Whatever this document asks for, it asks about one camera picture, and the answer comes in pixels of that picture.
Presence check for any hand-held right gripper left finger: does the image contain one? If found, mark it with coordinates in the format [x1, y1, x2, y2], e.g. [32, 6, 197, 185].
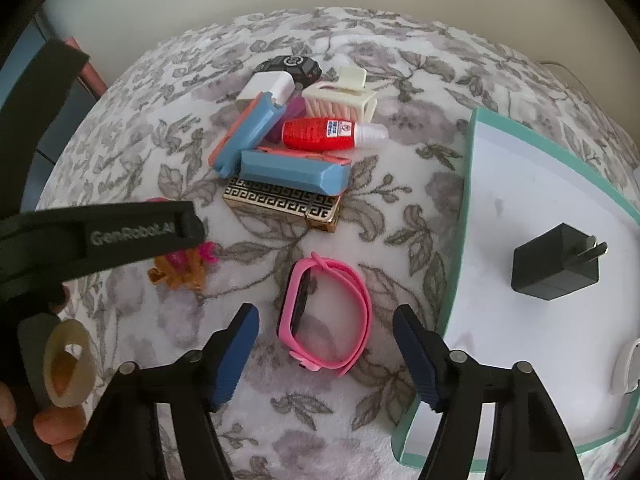
[65, 304, 261, 480]

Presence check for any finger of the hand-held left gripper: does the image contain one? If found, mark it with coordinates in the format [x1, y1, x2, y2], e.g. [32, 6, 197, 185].
[0, 40, 92, 222]
[176, 200, 207, 254]

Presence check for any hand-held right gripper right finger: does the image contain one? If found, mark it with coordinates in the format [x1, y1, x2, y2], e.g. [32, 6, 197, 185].
[392, 305, 586, 480]

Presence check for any pink and brown toy dog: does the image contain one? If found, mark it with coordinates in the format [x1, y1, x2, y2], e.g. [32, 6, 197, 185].
[146, 197, 221, 292]

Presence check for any blue and coral plastic case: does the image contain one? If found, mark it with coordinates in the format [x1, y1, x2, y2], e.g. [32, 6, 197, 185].
[208, 91, 287, 177]

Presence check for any red and blue utility cutter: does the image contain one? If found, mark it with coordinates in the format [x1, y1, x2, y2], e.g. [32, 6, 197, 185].
[239, 146, 352, 195]

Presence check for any red glue bottle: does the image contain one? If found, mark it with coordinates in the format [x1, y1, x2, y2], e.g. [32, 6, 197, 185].
[281, 116, 390, 152]

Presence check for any teal-rimmed white tray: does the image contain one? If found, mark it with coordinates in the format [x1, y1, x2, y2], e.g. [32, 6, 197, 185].
[395, 106, 640, 468]

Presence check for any person's left hand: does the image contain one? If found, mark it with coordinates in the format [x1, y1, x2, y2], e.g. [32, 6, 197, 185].
[0, 380, 88, 463]

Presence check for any blue cabinet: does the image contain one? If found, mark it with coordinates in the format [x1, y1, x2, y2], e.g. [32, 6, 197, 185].
[10, 10, 103, 166]

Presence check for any reddish wooden board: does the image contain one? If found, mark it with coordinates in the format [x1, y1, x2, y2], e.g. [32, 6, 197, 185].
[65, 37, 108, 98]

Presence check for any purple plastic stick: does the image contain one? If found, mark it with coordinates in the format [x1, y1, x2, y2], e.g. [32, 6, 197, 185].
[267, 95, 306, 143]

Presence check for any black charger plug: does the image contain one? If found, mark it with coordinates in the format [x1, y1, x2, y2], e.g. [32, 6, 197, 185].
[511, 222, 609, 301]

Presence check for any black toy car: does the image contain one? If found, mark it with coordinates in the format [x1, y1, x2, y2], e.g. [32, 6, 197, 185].
[252, 54, 323, 86]

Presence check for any white wristband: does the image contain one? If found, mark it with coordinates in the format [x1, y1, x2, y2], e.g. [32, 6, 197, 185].
[611, 339, 640, 395]

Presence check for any cream hair claw clip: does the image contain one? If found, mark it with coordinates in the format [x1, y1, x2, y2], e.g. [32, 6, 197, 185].
[301, 66, 378, 123]

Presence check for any floral blanket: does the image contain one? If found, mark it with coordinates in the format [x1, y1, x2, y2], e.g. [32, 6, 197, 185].
[35, 7, 640, 480]

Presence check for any beige plastic ring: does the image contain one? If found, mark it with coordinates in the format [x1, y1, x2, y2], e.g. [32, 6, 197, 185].
[42, 320, 96, 408]

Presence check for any thin white cable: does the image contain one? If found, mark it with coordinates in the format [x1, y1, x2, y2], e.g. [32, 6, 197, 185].
[542, 60, 591, 91]

